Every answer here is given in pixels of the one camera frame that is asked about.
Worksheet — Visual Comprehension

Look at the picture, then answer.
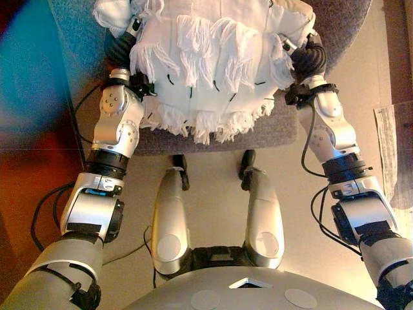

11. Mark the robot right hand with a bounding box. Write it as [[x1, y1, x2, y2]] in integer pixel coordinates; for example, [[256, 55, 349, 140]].
[[279, 30, 327, 83]]

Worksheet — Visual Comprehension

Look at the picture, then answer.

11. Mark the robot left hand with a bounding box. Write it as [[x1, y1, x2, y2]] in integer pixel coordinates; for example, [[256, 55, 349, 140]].
[[105, 17, 143, 70]]

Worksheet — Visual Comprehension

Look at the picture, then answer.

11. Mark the white fringed cushion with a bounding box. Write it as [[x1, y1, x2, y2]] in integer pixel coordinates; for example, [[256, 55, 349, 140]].
[[92, 0, 319, 146]]

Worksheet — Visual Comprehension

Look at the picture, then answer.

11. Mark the grey fabric armchair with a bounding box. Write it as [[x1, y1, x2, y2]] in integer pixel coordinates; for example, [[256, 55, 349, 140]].
[[48, 0, 372, 158]]

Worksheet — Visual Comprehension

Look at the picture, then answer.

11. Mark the grey striped rug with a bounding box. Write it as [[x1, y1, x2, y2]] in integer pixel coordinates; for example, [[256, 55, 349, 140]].
[[373, 102, 413, 211]]

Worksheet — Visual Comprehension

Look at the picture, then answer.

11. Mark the black robot right foot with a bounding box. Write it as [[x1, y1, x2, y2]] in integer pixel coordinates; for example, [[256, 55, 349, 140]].
[[238, 149, 258, 191]]

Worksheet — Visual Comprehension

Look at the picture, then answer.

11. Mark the black robot foot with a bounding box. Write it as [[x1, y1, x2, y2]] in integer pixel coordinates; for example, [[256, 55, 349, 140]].
[[172, 154, 191, 191], [238, 149, 258, 191]]

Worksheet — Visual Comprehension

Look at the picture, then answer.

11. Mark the reddish brown wooden table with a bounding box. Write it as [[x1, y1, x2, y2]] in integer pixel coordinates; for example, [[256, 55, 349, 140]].
[[0, 0, 85, 291]]

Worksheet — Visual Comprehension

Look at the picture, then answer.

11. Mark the black robot left foot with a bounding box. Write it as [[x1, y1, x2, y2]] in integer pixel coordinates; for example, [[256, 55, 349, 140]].
[[172, 154, 191, 191]]

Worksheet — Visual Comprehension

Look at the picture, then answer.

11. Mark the silver robot right leg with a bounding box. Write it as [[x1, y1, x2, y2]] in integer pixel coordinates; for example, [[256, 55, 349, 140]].
[[243, 167, 285, 269]]

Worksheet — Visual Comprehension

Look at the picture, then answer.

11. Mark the silver robot leg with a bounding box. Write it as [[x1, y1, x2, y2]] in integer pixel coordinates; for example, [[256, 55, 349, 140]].
[[243, 167, 285, 269], [150, 167, 191, 275]]

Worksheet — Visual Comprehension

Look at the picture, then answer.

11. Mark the silver robot left leg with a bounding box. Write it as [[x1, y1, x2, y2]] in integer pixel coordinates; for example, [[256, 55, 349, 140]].
[[150, 167, 191, 275]]

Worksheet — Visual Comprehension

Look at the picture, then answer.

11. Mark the grey robot torso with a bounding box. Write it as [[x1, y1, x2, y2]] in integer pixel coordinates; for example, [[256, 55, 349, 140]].
[[121, 245, 385, 310]]

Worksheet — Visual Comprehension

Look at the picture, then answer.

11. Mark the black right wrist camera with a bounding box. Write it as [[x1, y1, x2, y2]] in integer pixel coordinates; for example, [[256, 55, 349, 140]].
[[285, 83, 311, 109]]

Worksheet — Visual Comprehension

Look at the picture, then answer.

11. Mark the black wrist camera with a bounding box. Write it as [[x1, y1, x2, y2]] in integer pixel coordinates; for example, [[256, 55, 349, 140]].
[[285, 83, 311, 109], [128, 72, 158, 98]]

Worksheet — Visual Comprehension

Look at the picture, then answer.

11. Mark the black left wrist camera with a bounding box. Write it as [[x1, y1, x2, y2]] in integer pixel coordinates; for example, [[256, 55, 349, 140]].
[[128, 72, 158, 98]]

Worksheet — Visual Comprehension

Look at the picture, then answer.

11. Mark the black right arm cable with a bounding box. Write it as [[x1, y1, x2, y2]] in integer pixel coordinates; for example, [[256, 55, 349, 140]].
[[301, 102, 365, 256]]

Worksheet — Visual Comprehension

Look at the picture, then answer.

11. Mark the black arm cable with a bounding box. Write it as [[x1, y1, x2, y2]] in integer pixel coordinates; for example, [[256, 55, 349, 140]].
[[30, 85, 156, 288], [301, 102, 365, 256]]

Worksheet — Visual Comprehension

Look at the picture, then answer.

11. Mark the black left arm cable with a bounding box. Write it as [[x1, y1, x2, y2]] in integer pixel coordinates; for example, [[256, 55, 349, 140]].
[[30, 85, 156, 288]]

